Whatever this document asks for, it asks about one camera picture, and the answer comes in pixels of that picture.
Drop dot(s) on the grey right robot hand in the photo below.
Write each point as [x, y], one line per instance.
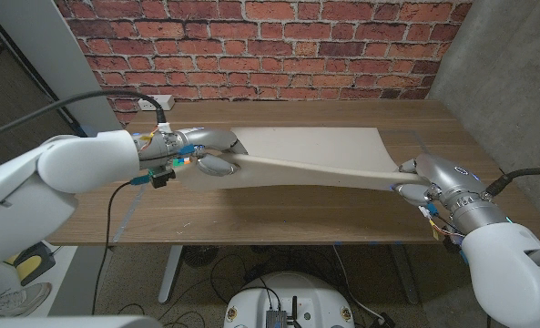
[447, 177]

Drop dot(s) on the beige cloth sheet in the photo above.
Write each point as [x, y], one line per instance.
[319, 146]

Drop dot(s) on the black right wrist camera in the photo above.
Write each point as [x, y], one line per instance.
[451, 243]

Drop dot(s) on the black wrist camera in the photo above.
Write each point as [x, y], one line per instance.
[162, 178]
[451, 243]

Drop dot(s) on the yellow black foot pedal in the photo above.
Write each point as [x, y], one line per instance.
[30, 266]

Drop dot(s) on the grey table leg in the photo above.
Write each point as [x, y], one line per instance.
[406, 278]

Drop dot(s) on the white sneaker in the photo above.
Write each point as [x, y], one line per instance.
[21, 300]

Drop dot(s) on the multicolour lego cube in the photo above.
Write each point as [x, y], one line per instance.
[178, 161]

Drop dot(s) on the white power strip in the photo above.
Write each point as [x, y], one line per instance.
[167, 101]

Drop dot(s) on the black floor plug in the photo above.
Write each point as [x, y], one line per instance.
[383, 320]

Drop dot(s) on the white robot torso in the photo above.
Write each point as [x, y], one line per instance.
[297, 291]

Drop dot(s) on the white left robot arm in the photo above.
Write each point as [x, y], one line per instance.
[69, 159]

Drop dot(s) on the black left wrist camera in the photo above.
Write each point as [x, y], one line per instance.
[162, 178]

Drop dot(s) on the red brick print backdrop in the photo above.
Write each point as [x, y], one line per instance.
[251, 45]

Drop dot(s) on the white table leg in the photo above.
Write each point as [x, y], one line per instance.
[169, 278]

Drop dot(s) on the small grey electronics box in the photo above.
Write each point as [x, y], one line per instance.
[276, 319]

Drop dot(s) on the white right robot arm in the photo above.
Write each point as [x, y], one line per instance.
[511, 273]

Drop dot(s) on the black floor fan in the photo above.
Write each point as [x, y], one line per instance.
[200, 255]

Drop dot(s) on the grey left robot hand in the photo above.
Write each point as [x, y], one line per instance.
[210, 139]

